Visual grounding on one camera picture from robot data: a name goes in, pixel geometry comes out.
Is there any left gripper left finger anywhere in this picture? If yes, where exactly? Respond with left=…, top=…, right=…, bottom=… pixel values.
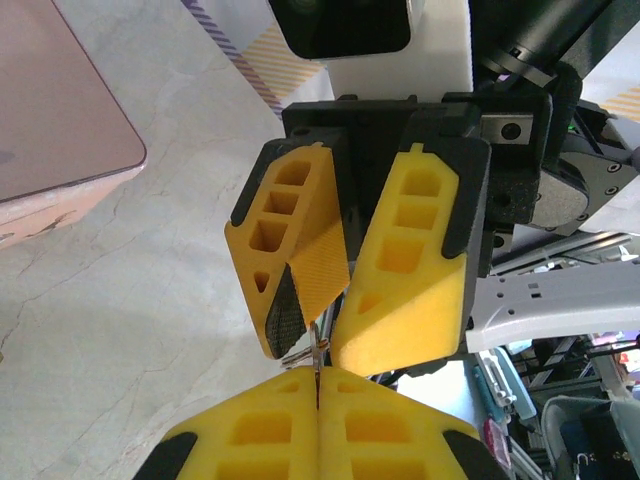
left=132, top=366, right=320, bottom=480

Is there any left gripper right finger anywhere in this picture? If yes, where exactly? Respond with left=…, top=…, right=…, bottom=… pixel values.
left=318, top=367, right=510, bottom=480

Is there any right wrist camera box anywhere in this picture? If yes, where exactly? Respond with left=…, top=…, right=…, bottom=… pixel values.
left=267, top=0, right=474, bottom=96

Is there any slotted grey cable tray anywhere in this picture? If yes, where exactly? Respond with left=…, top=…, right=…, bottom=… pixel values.
left=464, top=259, right=640, bottom=354

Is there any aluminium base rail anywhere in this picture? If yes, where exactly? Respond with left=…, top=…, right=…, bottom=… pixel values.
left=489, top=232, right=634, bottom=276

